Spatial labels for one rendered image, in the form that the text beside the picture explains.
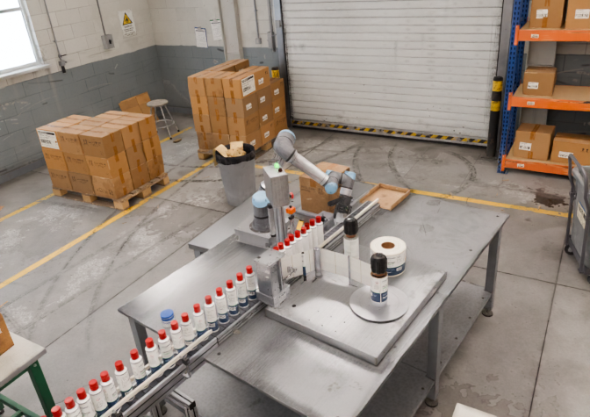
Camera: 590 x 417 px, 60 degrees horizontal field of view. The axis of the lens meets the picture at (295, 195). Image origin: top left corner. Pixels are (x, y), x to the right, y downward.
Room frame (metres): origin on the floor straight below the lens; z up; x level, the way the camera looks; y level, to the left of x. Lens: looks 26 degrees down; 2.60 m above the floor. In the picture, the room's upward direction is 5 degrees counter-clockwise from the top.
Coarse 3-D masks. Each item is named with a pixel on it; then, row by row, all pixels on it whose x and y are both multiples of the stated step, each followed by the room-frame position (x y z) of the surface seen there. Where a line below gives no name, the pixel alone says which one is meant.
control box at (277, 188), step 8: (264, 168) 2.69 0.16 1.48; (272, 168) 2.68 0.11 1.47; (264, 176) 2.68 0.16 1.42; (272, 176) 2.55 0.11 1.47; (280, 176) 2.56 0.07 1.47; (264, 184) 2.70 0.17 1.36; (272, 184) 2.55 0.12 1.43; (280, 184) 2.56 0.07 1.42; (288, 184) 2.58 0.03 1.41; (272, 192) 2.55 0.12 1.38; (280, 192) 2.56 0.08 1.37; (288, 192) 2.58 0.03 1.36; (272, 200) 2.55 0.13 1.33; (280, 200) 2.56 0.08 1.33; (288, 200) 2.57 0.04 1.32
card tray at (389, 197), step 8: (384, 184) 3.61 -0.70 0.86; (376, 192) 3.54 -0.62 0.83; (384, 192) 3.53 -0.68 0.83; (392, 192) 3.52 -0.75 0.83; (400, 192) 3.50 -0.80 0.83; (408, 192) 3.46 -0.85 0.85; (360, 200) 3.41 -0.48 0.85; (368, 200) 3.42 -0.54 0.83; (384, 200) 3.40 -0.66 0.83; (392, 200) 3.39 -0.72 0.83; (400, 200) 3.36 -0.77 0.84; (384, 208) 3.28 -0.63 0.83; (392, 208) 3.26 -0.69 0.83
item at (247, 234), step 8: (240, 224) 3.06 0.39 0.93; (248, 224) 3.05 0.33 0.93; (288, 224) 3.07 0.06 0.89; (240, 232) 2.98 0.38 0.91; (248, 232) 2.95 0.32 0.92; (256, 232) 2.94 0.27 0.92; (264, 232) 2.93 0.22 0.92; (288, 232) 3.06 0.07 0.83; (240, 240) 2.99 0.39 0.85; (248, 240) 2.95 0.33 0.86; (256, 240) 2.91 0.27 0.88; (264, 240) 2.88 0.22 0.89; (272, 240) 2.90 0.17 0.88
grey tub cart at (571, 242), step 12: (576, 168) 3.73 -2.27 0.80; (588, 168) 3.74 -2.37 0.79; (576, 180) 3.68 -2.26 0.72; (588, 180) 3.73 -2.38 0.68; (576, 192) 3.65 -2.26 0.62; (588, 192) 3.31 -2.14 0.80; (576, 204) 3.62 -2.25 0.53; (588, 204) 3.28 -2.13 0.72; (576, 216) 3.59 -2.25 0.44; (588, 216) 3.28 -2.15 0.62; (576, 228) 3.56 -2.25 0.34; (588, 228) 3.30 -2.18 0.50; (576, 240) 3.53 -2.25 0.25; (588, 240) 3.28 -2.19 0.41; (576, 252) 3.47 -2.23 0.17; (588, 252) 3.27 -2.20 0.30; (588, 264) 3.26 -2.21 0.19; (588, 276) 3.27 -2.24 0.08
